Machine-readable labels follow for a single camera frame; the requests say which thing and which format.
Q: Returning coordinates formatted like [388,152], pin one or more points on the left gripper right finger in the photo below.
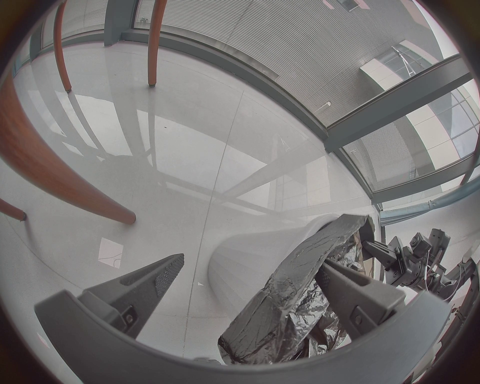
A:
[363,300]

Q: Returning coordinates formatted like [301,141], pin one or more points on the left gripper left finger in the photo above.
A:
[127,300]

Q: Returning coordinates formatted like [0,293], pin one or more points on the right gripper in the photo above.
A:
[403,270]

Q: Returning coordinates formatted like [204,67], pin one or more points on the black plastic bag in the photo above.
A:
[292,270]

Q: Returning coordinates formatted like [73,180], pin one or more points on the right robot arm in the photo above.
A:
[446,277]

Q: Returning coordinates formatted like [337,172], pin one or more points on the white trash bin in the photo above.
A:
[247,258]

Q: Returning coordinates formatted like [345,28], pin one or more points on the white chair with wooden legs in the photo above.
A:
[56,168]

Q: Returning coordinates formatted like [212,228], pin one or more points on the window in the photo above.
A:
[300,56]

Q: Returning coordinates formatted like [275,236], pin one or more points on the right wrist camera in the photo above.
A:
[422,242]

